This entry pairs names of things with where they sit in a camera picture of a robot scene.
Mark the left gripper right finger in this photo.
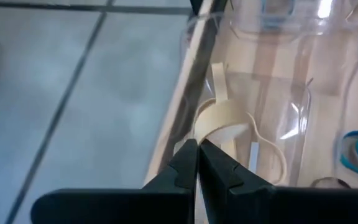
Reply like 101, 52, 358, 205
200, 139, 358, 224

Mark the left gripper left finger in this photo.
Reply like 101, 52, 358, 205
31, 139, 198, 224

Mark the beige rubber band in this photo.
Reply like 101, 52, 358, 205
246, 111, 288, 187
193, 63, 250, 147

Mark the black rubber band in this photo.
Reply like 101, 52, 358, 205
310, 176, 351, 189

